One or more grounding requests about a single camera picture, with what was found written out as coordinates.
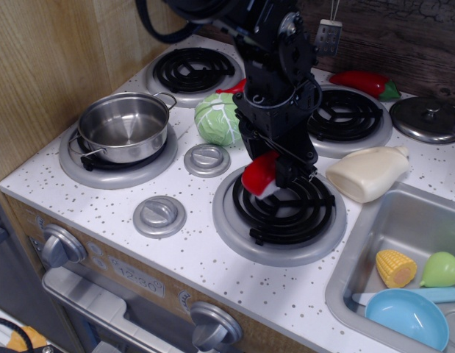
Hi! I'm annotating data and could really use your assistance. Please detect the grey oven door handle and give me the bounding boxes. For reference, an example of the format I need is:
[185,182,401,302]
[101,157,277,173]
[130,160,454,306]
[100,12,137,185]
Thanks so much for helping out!
[42,267,196,352]

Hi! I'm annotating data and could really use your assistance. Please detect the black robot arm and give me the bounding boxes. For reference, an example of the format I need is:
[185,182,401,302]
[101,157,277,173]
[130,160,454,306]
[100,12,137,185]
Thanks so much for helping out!
[136,1,322,188]

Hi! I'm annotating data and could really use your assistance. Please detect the black cable bottom left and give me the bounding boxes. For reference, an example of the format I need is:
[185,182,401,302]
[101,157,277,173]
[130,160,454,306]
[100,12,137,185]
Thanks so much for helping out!
[0,315,35,352]

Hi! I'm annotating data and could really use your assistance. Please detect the black burner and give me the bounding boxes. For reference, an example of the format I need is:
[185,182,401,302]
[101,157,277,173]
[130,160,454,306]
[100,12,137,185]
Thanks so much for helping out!
[59,124,178,190]
[307,85,393,159]
[146,47,243,108]
[212,168,347,267]

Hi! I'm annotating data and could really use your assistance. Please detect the light blue toy ladle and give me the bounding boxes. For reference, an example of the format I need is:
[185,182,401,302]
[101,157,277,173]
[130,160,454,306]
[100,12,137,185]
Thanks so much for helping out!
[351,287,455,352]

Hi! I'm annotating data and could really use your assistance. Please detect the back left black burner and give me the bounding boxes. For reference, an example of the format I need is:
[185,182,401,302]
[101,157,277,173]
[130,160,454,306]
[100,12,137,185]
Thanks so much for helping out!
[146,47,243,108]

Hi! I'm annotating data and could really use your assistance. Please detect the green toy pear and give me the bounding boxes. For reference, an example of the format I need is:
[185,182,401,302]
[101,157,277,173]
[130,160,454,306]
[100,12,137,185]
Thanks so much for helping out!
[420,252,455,288]

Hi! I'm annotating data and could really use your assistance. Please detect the yellow toy corn piece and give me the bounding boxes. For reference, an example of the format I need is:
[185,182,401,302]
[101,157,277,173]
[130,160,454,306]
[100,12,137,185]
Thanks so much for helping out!
[375,249,418,288]

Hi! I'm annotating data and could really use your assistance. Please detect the grey oven knob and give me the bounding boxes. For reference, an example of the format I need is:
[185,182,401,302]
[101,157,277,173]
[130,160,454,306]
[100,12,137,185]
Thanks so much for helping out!
[190,301,243,352]
[42,224,87,268]

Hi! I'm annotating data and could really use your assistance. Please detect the grey stovetop knob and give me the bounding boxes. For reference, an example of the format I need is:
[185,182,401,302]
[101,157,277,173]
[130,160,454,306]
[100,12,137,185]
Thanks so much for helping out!
[132,196,187,239]
[184,143,231,178]

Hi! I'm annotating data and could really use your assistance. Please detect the front left black burner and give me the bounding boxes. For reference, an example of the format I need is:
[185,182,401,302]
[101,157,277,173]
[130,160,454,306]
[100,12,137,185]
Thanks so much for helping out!
[59,124,178,190]

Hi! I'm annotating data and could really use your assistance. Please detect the grey stovetop knob front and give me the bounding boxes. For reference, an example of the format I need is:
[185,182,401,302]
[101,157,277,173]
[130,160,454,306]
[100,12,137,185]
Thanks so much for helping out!
[132,196,187,239]

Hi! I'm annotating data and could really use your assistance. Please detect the left grey oven knob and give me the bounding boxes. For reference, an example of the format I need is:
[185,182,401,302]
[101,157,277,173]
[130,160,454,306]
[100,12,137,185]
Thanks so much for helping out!
[42,224,87,268]

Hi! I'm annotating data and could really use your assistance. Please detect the hanging steel spatula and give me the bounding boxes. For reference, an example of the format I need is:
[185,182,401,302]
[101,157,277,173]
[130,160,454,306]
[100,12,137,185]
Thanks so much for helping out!
[315,0,343,57]

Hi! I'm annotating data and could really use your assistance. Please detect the steel toy sink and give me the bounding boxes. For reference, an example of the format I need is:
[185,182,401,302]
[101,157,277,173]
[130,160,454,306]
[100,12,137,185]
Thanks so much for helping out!
[325,182,455,352]

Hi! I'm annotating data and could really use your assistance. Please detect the grey stovetop knob middle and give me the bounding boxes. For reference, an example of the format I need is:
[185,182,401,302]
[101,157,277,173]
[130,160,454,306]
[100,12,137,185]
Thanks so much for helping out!
[184,143,231,178]

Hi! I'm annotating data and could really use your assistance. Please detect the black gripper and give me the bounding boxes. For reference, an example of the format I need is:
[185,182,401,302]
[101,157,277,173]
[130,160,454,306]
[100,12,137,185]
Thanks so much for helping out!
[233,93,318,188]

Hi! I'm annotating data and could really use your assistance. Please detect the red toy ketchup bottle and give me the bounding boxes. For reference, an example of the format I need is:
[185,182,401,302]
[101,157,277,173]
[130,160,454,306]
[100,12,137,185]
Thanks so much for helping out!
[215,78,246,94]

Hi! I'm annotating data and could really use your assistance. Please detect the steel pot lid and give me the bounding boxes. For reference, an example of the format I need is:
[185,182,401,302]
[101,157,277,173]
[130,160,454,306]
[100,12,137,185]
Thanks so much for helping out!
[390,97,455,144]

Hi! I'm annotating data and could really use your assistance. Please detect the right grey oven knob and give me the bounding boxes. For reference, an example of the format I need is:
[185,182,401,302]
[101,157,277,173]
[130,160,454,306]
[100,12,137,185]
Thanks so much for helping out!
[190,301,243,352]

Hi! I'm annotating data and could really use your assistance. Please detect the small steel pan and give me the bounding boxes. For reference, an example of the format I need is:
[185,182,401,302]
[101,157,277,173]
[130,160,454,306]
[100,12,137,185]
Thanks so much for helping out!
[68,92,177,164]

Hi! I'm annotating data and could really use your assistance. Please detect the red and white toy sushi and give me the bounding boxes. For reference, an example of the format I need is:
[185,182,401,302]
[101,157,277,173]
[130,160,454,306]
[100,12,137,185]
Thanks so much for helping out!
[241,150,280,199]

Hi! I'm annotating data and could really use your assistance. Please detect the red toy chili pepper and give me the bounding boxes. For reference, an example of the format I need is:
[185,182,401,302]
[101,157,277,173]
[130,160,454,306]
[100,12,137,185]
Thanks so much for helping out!
[329,71,401,101]

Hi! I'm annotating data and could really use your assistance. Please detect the orange object bottom left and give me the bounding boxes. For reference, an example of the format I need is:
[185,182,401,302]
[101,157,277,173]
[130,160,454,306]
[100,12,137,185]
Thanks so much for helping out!
[7,326,49,352]

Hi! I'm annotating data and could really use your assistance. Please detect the back right black burner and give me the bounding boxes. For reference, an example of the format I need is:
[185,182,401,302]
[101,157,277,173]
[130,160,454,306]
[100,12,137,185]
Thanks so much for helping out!
[307,85,393,159]

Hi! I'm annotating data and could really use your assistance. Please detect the green toy cabbage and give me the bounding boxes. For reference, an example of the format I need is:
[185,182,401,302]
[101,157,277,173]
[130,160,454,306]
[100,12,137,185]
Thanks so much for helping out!
[194,93,241,146]

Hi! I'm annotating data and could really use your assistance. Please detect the cream toy mayonnaise bottle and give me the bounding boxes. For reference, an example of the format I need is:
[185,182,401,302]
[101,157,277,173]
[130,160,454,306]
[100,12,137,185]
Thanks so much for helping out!
[326,146,409,203]

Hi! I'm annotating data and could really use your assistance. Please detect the front right black burner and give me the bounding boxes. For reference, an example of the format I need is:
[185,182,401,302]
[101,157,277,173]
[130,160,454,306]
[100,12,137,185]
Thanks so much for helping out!
[212,168,347,267]

